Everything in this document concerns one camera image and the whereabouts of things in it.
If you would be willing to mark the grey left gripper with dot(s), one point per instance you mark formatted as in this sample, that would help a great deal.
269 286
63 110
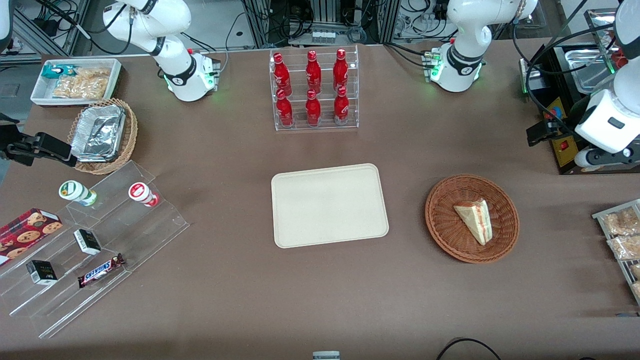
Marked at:
563 121

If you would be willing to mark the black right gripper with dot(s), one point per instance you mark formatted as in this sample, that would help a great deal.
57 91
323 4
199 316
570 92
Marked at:
6 141

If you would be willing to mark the triangular sandwich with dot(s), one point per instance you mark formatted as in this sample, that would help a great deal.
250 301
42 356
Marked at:
477 220

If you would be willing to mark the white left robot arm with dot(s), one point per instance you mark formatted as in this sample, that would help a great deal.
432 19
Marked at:
460 60

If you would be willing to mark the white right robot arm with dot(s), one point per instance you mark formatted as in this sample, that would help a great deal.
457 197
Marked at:
175 70

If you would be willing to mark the light wicker basket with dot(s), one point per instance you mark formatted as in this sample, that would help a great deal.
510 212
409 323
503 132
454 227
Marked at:
129 135

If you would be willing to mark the stainless steel tray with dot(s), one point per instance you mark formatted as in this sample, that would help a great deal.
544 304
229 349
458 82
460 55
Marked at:
600 30

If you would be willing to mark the brown wicker basket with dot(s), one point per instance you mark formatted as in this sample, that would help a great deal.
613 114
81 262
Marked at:
445 225

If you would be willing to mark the beige plastic tray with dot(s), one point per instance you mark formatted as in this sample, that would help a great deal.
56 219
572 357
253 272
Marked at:
327 205

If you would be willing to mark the white plastic bin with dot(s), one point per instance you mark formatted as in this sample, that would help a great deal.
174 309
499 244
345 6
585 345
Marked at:
42 92

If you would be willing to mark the green lid yogurt cup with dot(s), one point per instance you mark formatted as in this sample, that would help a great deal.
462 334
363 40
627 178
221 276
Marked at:
75 191

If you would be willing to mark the black appliance with yellow panel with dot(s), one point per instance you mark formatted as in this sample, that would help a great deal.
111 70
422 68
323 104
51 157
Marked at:
555 65

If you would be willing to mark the clear bag of chips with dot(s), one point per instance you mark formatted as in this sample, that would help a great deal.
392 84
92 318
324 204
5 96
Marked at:
80 89
95 73

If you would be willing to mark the teal snack packet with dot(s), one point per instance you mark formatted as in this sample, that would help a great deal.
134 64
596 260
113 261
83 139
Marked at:
55 71

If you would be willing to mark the stainless steel pan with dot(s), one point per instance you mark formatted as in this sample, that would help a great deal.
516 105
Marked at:
585 65

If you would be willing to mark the red tartan cookie box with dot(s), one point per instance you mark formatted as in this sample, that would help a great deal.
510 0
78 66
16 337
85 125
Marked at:
25 232

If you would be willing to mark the grey metal snack rack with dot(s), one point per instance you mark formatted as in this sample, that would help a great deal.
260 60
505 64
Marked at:
597 216

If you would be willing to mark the small black carton box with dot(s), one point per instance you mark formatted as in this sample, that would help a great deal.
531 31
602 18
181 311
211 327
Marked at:
41 272
87 241

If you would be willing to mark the red lid yogurt cup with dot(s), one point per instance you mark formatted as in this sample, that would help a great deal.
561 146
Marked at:
140 192

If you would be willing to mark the clear bag of brown snacks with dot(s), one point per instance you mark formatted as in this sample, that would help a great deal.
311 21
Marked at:
620 222
627 247
637 290
635 271

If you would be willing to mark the Snickers chocolate bar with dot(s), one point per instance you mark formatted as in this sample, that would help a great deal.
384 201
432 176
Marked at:
100 271

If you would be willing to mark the clear acrylic stepped shelf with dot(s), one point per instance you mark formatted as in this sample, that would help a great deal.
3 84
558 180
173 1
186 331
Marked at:
145 235

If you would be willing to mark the red soda bottle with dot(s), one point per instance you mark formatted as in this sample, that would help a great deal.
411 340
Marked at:
282 75
340 70
314 72
313 109
285 110
341 107

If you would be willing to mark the clear acrylic bottle rack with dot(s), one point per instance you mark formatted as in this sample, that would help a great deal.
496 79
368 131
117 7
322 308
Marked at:
325 107

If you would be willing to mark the grey connector block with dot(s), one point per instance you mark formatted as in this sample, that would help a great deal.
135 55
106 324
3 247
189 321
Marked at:
323 36

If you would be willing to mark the small grey device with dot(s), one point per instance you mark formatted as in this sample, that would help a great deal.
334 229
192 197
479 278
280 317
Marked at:
326 355

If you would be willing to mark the aluminium frame rack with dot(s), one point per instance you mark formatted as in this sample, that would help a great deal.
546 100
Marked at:
325 12

